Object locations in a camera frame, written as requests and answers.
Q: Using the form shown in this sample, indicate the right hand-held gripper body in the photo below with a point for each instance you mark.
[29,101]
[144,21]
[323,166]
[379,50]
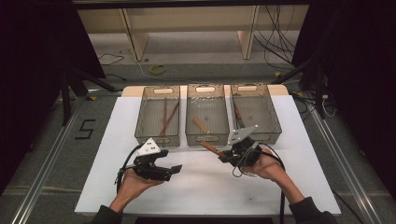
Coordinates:
[239,133]

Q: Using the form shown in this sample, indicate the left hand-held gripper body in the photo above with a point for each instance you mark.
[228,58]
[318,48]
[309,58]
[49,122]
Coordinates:
[148,148]

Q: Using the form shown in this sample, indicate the grey translucent plastic bin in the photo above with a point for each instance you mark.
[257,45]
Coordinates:
[149,121]
[214,109]
[264,109]

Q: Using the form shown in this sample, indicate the brown wooden chopstick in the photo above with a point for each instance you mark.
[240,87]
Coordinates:
[164,115]
[170,117]

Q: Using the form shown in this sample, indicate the amber plastic spoon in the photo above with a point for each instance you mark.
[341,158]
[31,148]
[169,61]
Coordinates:
[200,123]

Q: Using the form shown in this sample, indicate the person's right hand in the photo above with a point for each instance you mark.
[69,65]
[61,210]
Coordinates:
[267,168]

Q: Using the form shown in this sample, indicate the person's left hand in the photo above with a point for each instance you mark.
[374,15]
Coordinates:
[132,186]

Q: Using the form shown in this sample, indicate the yellow floor tape piece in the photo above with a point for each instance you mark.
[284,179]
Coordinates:
[277,74]

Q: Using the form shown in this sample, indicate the yellow tape roll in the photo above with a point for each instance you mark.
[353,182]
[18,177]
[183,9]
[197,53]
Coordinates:
[151,69]

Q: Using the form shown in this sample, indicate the black metal stand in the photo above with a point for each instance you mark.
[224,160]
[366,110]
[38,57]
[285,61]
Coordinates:
[320,93]

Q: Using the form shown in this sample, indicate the black tripod stand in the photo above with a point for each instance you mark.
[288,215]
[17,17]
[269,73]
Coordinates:
[65,99]

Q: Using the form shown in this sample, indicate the black curtain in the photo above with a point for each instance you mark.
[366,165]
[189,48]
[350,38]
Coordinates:
[28,62]
[367,62]

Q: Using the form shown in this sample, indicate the aluminium floor rail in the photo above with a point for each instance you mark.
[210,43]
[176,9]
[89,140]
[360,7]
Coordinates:
[342,161]
[49,161]

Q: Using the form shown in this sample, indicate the light wooden desk frame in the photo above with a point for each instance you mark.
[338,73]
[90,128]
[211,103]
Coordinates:
[138,43]

